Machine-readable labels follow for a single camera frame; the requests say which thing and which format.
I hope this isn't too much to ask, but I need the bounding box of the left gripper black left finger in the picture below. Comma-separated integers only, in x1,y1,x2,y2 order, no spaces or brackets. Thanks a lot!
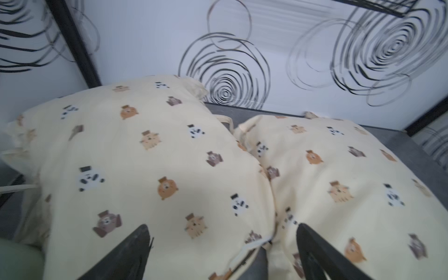
79,224,154,280

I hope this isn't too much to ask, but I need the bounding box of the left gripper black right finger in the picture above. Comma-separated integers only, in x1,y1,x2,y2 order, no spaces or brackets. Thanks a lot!
296,224,370,280

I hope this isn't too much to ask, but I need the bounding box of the cream animal-print pillow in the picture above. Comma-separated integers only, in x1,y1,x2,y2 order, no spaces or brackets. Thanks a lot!
234,115,448,280
1,75,275,280

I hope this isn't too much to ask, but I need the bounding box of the black wire wall basket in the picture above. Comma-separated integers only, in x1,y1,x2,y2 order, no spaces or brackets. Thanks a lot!
335,0,419,18

